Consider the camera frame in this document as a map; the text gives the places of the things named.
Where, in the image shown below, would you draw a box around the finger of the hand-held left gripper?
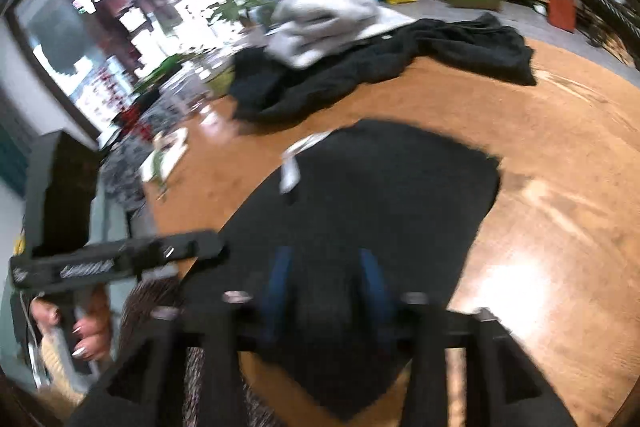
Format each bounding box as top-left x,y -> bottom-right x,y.
140,229 -> 229,267

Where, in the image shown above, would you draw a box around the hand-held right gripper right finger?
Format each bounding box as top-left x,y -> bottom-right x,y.
357,249 -> 578,427

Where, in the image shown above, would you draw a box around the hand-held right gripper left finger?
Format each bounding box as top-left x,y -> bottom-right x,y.
65,247 -> 296,427

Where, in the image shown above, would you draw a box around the black garment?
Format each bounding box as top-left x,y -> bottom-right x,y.
229,13 -> 537,124
180,118 -> 502,423

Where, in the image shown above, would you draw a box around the grey white clothes pile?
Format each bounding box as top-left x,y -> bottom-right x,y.
265,0 -> 416,68

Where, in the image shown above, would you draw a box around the person's left hand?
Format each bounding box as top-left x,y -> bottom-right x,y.
30,284 -> 113,363

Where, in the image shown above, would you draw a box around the person's patterned clothing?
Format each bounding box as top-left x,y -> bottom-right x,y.
120,277 -> 281,427

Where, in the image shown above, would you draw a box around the white paper sheet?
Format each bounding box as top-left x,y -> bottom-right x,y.
140,127 -> 190,182

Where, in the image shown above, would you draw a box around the glass window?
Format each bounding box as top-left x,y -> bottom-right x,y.
10,0 -> 281,142

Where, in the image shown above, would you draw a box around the orange tote bag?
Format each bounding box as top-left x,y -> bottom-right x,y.
547,0 -> 578,32

